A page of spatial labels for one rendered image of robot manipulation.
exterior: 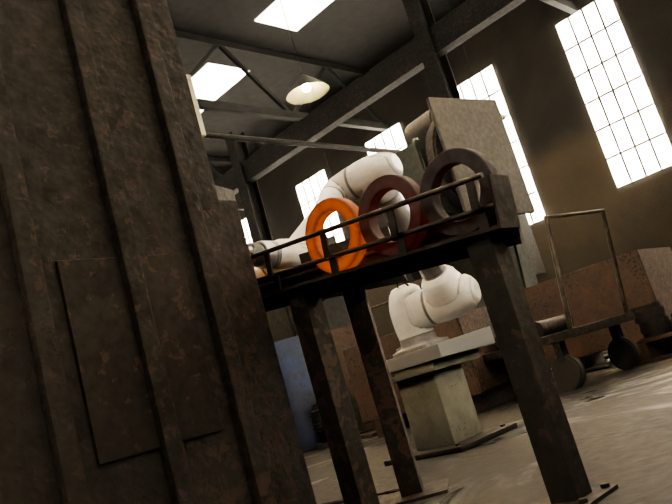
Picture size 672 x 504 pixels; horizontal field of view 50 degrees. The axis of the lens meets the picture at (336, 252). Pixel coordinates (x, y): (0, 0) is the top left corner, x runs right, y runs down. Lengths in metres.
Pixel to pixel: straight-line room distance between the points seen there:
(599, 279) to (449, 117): 2.59
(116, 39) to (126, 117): 0.22
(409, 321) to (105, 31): 1.67
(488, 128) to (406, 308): 5.01
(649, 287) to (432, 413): 2.93
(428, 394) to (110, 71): 1.75
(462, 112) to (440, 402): 5.06
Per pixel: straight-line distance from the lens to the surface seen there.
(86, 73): 1.79
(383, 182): 1.60
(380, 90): 12.23
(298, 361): 5.68
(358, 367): 4.84
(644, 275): 5.55
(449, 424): 2.89
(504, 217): 1.42
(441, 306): 2.88
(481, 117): 7.78
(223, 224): 1.84
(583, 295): 5.71
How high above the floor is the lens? 0.30
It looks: 11 degrees up
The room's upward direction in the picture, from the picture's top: 16 degrees counter-clockwise
